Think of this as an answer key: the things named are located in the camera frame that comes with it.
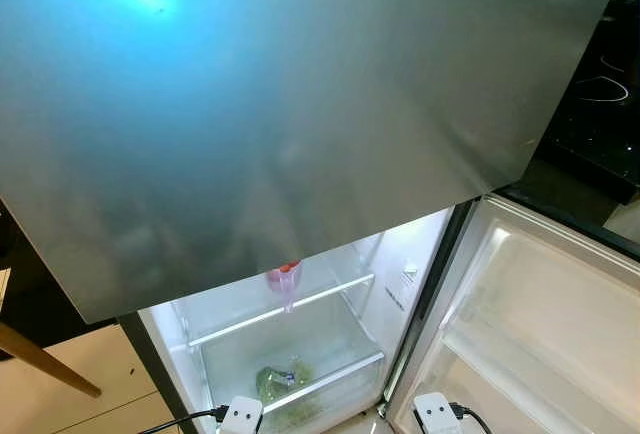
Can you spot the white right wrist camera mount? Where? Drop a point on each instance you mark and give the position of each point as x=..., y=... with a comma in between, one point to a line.
x=437, y=416

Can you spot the white fridge label sticker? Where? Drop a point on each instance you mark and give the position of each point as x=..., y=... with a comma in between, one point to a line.
x=409, y=274

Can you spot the brown wooden furniture leg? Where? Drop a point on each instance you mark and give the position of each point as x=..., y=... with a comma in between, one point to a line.
x=50, y=359

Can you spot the black induction cooktop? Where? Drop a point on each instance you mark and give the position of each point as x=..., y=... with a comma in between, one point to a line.
x=600, y=104

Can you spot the stainless steel freezer door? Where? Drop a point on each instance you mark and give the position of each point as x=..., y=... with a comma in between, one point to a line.
x=300, y=84

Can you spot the clear fridge crisper drawer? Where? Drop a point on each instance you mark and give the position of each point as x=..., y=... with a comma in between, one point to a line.
x=340, y=344

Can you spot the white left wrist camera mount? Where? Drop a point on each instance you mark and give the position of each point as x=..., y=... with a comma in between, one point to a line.
x=240, y=417

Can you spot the glass fridge shelf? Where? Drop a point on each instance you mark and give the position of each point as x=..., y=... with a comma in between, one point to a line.
x=300, y=304

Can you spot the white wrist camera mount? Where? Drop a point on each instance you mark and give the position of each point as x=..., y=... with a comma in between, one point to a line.
x=240, y=417
x=437, y=416

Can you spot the orange carrot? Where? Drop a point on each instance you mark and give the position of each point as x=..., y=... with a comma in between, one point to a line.
x=288, y=266

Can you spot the green vegetable bag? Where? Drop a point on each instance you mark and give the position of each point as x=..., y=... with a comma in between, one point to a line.
x=285, y=382

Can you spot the purple translucent measuring cup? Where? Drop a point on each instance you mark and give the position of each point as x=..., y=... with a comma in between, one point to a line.
x=285, y=282

